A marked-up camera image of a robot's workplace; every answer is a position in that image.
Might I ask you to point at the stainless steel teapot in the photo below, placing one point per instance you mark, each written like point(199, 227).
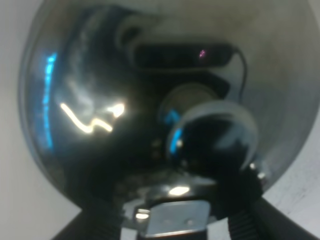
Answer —
point(136, 103)

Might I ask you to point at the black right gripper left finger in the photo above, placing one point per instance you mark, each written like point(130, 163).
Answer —
point(99, 219)

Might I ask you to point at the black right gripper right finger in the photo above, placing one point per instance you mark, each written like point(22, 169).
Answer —
point(251, 217)

